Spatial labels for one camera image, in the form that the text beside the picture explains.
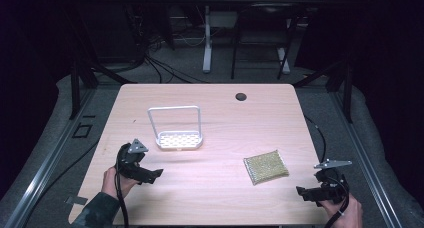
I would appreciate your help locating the aluminium floor rail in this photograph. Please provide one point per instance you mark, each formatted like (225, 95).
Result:
(370, 168)
(43, 168)

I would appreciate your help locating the black table grommet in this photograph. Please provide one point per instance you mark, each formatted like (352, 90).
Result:
(241, 96)

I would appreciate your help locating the black tape square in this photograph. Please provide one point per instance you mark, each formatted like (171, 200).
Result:
(82, 130)

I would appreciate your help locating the gold mesh sponge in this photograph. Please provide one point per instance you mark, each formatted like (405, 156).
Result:
(266, 166)

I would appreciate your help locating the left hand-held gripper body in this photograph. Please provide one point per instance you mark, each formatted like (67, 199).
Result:
(128, 161)

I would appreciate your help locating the white sponge rack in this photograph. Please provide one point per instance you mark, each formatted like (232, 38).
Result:
(179, 139)

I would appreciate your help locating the black metal stand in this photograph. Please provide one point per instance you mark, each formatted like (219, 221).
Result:
(343, 84)
(78, 84)

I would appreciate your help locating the black chair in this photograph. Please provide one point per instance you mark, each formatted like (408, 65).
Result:
(266, 24)

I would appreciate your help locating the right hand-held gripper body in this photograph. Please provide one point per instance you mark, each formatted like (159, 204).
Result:
(331, 184)

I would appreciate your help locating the person's right hand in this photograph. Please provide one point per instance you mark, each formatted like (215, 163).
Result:
(348, 214)

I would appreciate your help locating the grey tape piece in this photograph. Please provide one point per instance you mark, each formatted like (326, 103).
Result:
(76, 200)

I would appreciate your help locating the person's left hand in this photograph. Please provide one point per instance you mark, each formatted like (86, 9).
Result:
(111, 183)

